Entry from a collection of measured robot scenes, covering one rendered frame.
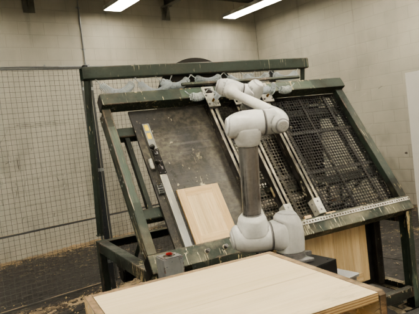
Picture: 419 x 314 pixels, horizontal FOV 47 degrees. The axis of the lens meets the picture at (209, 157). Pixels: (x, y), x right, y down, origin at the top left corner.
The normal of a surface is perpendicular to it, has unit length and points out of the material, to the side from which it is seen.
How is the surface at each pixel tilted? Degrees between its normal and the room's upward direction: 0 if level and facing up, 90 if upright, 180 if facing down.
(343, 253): 90
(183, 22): 90
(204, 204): 57
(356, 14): 90
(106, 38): 90
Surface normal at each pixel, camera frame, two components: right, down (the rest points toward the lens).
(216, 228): 0.32, -0.55
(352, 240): 0.46, 0.00
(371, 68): -0.79, 0.12
